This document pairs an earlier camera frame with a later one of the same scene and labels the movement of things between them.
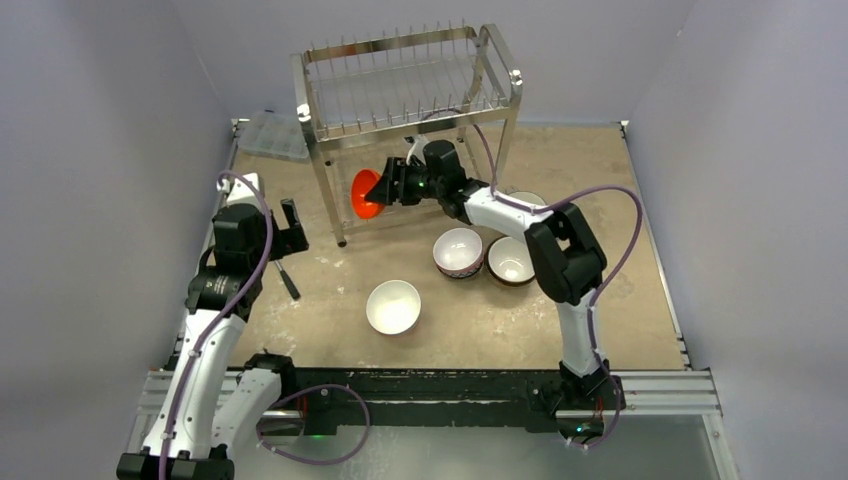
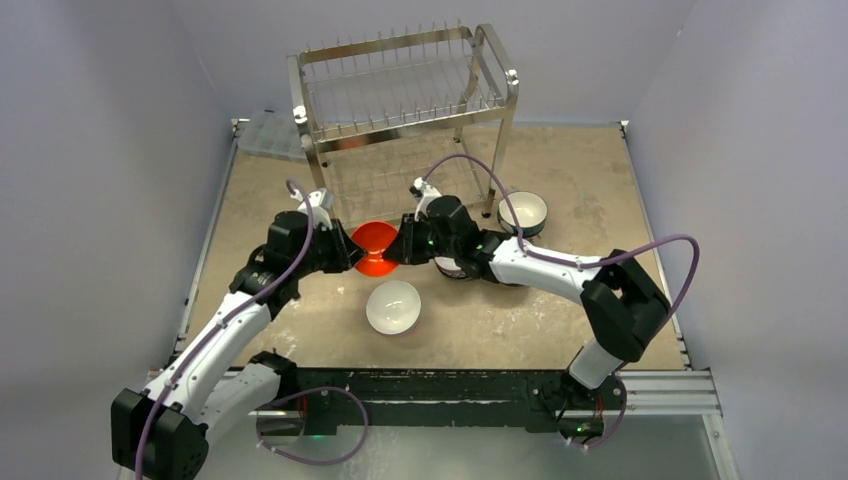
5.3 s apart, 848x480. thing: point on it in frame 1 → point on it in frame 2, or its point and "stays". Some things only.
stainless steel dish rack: x=363 y=101 stays
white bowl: x=393 y=307 stays
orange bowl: x=362 y=183 → x=374 y=237
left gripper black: x=288 y=240 → x=345 y=251
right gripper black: x=397 y=182 → x=409 y=238
